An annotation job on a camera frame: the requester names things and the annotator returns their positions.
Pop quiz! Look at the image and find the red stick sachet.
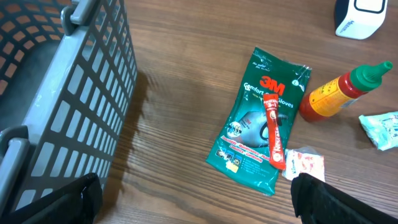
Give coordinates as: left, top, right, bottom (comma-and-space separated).
263, 94, 286, 170

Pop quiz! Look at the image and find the red sauce bottle green cap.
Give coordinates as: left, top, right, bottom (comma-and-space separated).
299, 61, 393, 122

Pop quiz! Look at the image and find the green 3M gloves packet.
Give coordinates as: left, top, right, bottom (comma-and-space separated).
206, 47, 312, 195

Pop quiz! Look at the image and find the grey plastic mesh basket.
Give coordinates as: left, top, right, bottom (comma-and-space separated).
1, 0, 137, 215

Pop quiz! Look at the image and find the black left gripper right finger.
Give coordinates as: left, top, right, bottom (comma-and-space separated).
290, 173, 397, 224

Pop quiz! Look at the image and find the red white small packet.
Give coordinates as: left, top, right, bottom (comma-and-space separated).
282, 146, 325, 182

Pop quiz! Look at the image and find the light green tissue packet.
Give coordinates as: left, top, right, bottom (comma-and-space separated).
359, 111, 397, 151

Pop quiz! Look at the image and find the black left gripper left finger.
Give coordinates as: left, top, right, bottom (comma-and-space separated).
1, 172, 103, 224

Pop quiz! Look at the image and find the white barcode scanner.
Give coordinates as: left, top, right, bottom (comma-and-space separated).
334, 0, 388, 40

